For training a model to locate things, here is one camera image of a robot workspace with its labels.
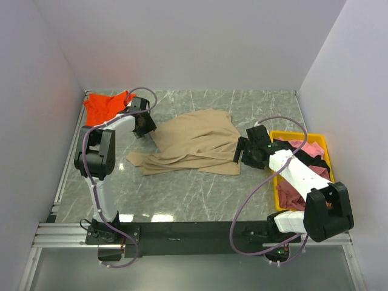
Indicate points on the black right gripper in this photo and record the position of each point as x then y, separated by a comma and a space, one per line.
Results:
244, 144

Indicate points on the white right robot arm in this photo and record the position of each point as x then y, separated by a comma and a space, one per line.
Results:
327, 211

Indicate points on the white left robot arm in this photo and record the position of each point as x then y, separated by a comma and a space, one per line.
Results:
96, 158

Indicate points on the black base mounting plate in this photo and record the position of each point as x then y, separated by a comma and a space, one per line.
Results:
183, 238

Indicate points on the pink t shirt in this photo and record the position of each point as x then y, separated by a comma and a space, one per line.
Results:
287, 197

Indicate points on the orange t shirt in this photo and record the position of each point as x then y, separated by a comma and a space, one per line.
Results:
102, 108

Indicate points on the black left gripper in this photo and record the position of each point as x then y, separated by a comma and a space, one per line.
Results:
150, 127

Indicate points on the black t shirt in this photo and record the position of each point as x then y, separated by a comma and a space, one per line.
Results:
315, 162

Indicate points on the aluminium frame rail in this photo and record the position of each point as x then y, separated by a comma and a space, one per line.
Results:
48, 233

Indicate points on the yellow plastic bin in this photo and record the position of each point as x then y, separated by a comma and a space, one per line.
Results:
289, 168

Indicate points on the beige t shirt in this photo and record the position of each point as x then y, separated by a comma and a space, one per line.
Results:
204, 140

